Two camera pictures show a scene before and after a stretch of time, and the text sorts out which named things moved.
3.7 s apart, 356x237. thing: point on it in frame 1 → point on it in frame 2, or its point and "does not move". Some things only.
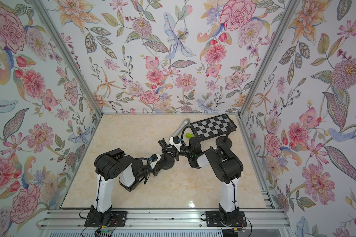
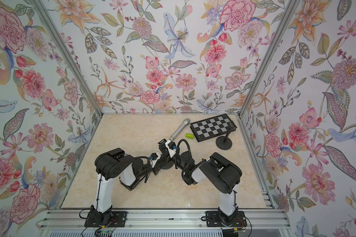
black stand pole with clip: (232, 127) does not move
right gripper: (175, 153) → (169, 159)
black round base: (165, 164) does not move
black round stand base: (219, 141) does not move
